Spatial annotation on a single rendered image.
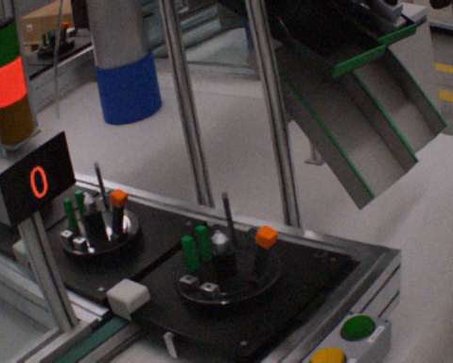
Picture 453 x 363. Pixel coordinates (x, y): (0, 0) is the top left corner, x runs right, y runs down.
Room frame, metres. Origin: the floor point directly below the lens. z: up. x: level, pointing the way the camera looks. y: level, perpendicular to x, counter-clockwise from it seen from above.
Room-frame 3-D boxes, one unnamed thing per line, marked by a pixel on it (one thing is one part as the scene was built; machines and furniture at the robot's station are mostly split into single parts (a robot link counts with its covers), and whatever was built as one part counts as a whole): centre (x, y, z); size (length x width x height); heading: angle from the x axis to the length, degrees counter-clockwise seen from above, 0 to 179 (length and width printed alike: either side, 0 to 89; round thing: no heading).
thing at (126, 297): (0.86, 0.16, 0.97); 0.05 x 0.05 x 0.04; 47
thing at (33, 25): (6.26, 0.91, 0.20); 1.20 x 0.80 x 0.41; 46
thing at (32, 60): (2.34, 0.47, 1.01); 0.24 x 0.24 x 0.13; 47
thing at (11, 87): (0.81, 0.24, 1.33); 0.05 x 0.05 x 0.05
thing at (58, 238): (1.04, 0.21, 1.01); 0.24 x 0.24 x 0.13; 47
